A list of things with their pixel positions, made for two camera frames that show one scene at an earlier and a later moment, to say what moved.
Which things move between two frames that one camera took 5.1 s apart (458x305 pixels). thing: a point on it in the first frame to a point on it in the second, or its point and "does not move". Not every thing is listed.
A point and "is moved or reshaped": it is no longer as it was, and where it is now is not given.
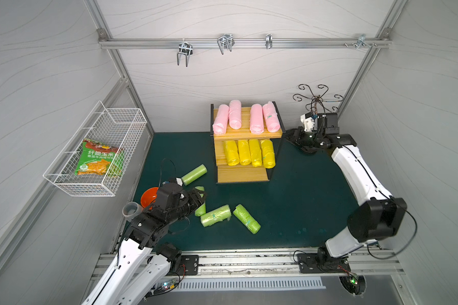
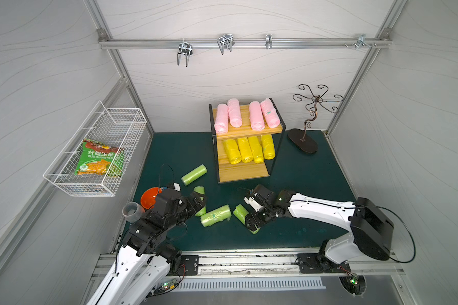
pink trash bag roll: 257,119 does not move
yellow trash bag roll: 231,152 does not move
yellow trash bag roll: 255,150 does not move
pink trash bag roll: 271,117 is moved or reshaped
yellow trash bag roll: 244,152 does not move
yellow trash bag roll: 268,154 is moved or reshaped
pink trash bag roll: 220,124 does not move
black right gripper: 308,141 to 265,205
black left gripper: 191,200 does not move
